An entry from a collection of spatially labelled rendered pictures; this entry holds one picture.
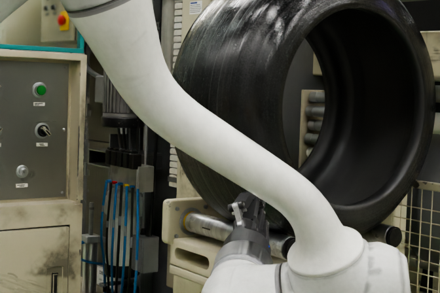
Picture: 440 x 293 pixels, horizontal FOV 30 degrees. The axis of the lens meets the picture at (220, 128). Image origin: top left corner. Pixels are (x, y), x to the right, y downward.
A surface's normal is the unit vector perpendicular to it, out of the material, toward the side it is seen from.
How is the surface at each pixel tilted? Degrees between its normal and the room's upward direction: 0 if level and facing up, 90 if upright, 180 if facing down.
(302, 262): 78
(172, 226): 90
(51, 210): 90
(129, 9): 107
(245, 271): 20
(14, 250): 90
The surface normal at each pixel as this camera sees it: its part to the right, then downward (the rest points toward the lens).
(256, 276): -0.25, -0.84
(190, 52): -0.74, -0.36
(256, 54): -0.15, -0.22
